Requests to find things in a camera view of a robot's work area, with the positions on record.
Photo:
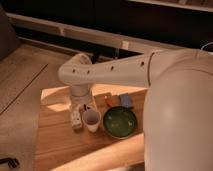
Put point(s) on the white paper cup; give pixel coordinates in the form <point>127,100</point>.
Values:
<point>91,119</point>

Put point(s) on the green ceramic bowl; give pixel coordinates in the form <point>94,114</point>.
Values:
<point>119,122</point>

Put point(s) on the small white bottle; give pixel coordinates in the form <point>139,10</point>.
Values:
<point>75,117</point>

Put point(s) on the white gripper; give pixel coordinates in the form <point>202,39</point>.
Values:
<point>81,95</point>

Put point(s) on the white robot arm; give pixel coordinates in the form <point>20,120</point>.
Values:
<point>178,110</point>

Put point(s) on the orange small object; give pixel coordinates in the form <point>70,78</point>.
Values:
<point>110,102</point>

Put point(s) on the black object on floor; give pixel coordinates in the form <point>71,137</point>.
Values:
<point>12,162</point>

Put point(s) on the grey cabinet corner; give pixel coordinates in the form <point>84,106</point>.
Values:
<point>9,41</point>

